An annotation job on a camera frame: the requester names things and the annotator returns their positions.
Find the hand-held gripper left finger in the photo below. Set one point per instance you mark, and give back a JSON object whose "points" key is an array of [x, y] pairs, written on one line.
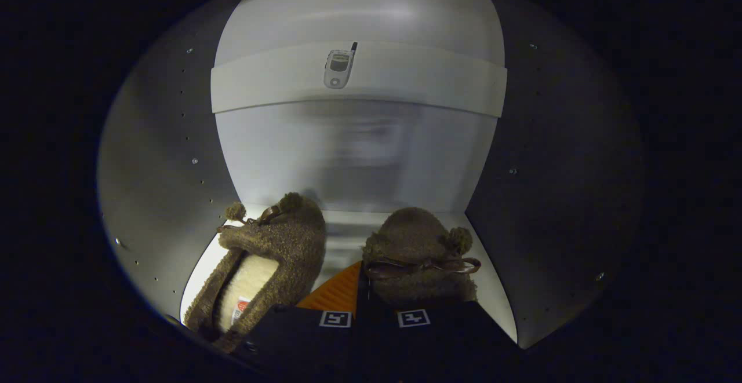
{"points": [[307, 342]]}

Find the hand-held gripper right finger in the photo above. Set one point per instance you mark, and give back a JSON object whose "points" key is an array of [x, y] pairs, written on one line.
{"points": [[440, 342]]}

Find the brown fuzzy shoe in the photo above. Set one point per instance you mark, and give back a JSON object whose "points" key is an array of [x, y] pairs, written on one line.
{"points": [[417, 238], [290, 238]]}

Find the grey shoe cabinet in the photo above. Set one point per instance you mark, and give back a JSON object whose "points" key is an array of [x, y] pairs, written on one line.
{"points": [[162, 139]]}

